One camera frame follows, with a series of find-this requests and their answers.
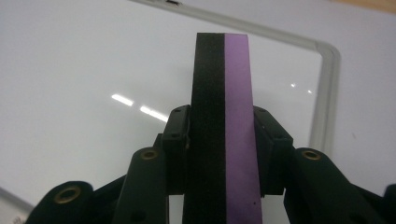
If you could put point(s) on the small black whiteboard clip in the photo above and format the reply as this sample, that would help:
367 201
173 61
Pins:
173 2

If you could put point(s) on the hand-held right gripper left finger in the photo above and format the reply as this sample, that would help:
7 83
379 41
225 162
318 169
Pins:
146 186

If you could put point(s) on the silver framed whiteboard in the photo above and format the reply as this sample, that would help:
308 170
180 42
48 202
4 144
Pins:
93 62

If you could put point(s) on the purple and black eraser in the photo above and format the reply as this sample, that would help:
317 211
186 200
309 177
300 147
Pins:
218 124

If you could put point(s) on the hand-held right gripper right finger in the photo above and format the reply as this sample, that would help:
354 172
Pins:
314 193

